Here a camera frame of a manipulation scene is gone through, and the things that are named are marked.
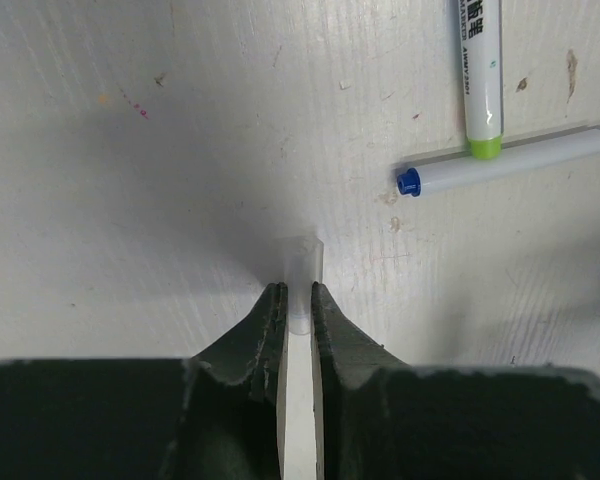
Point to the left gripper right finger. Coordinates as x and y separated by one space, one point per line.
384 419

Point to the white pen clear cap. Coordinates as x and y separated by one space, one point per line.
481 68

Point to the white pen blue tip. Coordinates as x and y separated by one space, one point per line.
437 175

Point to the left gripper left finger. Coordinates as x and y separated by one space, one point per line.
210 416

